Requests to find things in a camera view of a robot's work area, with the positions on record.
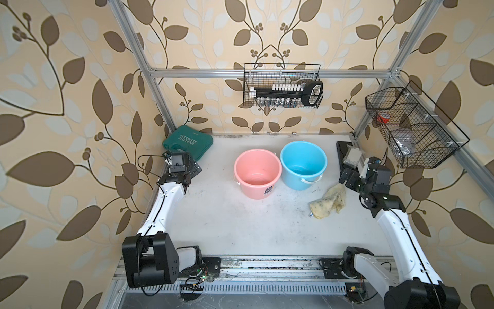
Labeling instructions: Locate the yellow cloth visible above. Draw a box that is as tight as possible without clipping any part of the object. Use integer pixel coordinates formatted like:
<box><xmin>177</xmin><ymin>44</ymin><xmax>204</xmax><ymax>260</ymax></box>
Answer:
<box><xmin>309</xmin><ymin>184</ymin><xmax>346</xmax><ymax>219</ymax></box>

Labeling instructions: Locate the blue plastic bucket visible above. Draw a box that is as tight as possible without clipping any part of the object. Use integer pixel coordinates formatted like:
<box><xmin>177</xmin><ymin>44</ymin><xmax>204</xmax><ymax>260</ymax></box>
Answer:
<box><xmin>280</xmin><ymin>141</ymin><xmax>328</xmax><ymax>191</ymax></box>

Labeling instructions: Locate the pink plastic bucket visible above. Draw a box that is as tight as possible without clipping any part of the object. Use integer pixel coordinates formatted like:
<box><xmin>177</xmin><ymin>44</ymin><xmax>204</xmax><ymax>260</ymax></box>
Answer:
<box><xmin>234</xmin><ymin>149</ymin><xmax>283</xmax><ymax>200</ymax></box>

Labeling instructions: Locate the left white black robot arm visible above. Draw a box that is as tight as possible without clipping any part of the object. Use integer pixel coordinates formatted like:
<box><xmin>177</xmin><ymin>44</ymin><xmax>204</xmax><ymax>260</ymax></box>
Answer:
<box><xmin>122</xmin><ymin>151</ymin><xmax>207</xmax><ymax>290</ymax></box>

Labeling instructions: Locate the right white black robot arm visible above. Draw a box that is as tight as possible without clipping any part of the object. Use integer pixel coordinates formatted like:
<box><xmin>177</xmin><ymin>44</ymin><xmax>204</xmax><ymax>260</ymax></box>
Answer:
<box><xmin>339</xmin><ymin>157</ymin><xmax>461</xmax><ymax>308</ymax></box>

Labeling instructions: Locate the green plastic tool case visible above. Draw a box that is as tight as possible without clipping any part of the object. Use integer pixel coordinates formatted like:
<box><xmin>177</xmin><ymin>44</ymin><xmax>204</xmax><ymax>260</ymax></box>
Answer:
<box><xmin>162</xmin><ymin>125</ymin><xmax>214</xmax><ymax>162</ymax></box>

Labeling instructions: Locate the black tray with plastic bag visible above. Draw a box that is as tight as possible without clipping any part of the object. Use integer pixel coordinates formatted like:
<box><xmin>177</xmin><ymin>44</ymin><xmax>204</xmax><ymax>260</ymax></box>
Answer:
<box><xmin>337</xmin><ymin>141</ymin><xmax>364</xmax><ymax>175</ymax></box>

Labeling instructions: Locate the silver foil bag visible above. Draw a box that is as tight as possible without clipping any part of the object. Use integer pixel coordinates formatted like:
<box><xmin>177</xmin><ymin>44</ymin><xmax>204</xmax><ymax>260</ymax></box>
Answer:
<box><xmin>391</xmin><ymin>128</ymin><xmax>416</xmax><ymax>155</ymax></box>

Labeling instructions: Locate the black socket set holder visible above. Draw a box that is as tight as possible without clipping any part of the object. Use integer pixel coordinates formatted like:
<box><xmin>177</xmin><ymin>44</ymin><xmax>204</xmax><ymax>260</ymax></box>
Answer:
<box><xmin>247</xmin><ymin>81</ymin><xmax>324</xmax><ymax>108</ymax></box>

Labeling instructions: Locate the black wire basket right wall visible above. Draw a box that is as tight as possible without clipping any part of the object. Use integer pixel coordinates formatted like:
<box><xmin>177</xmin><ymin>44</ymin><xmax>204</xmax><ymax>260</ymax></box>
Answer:
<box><xmin>365</xmin><ymin>80</ymin><xmax>470</xmax><ymax>169</ymax></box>

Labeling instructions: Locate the black wire basket wall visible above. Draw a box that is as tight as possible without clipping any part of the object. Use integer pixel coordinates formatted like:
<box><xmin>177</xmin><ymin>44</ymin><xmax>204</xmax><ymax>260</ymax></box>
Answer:
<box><xmin>242</xmin><ymin>63</ymin><xmax>324</xmax><ymax>109</ymax></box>
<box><xmin>365</xmin><ymin>80</ymin><xmax>470</xmax><ymax>169</ymax></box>

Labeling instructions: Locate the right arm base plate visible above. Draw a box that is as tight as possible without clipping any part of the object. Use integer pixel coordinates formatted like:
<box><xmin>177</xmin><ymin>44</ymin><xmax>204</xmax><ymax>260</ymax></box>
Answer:
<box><xmin>319</xmin><ymin>257</ymin><xmax>346</xmax><ymax>279</ymax></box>

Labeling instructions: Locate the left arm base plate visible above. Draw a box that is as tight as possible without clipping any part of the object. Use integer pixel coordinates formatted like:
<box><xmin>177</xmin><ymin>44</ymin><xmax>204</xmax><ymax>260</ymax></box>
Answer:
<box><xmin>178</xmin><ymin>256</ymin><xmax>221</xmax><ymax>279</ymax></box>

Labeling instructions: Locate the aluminium front rail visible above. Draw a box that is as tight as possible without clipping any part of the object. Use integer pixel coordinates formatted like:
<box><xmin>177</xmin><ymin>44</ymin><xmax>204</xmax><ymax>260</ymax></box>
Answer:
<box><xmin>112</xmin><ymin>254</ymin><xmax>434</xmax><ymax>283</ymax></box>

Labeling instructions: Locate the black wire basket back wall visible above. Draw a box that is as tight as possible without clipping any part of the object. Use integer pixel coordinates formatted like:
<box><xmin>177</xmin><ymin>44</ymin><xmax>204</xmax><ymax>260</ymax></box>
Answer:
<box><xmin>242</xmin><ymin>63</ymin><xmax>324</xmax><ymax>109</ymax></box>

